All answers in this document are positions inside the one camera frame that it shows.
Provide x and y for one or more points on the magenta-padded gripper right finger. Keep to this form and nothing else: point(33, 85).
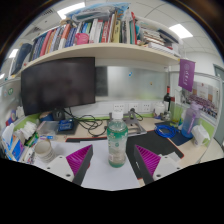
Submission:
point(166, 163)

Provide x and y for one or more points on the purple hanging pennant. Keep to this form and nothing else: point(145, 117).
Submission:
point(186, 75)

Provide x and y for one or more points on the grey door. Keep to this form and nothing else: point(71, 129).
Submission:
point(219, 106)

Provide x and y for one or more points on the black desk mat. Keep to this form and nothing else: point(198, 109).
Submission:
point(156, 143)

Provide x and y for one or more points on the white mug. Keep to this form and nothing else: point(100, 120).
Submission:
point(44, 151)

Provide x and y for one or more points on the white tissue pack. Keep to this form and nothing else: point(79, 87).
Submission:
point(200, 135)

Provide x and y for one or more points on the white wall socket row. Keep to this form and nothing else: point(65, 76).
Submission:
point(133, 107)

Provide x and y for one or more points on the wall shelf with books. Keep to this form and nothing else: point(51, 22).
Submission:
point(100, 50)

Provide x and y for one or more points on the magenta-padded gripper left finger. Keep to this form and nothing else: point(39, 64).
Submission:
point(60, 165)

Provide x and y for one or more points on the blue tissue box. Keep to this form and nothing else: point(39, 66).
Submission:
point(15, 146)

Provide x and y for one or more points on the clear plastic box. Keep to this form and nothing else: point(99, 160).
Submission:
point(48, 127)

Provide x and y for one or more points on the dark wine bottle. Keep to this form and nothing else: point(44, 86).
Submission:
point(167, 100)

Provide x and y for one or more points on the group photo poster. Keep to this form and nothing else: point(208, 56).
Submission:
point(203, 98)

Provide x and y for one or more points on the small blue box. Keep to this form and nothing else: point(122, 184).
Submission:
point(65, 126)

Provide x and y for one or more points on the ceiling lights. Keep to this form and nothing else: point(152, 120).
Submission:
point(70, 9)

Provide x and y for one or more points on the grey metal laptop stand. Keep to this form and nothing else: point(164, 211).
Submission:
point(135, 126)

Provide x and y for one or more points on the stack of white tissues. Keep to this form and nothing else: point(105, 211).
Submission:
point(28, 130)

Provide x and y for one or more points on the white jar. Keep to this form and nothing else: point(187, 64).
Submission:
point(159, 109)

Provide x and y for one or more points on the black computer monitor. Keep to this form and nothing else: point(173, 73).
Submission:
point(58, 85)

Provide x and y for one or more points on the clear green-labelled drink bottle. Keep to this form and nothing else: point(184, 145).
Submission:
point(117, 140)

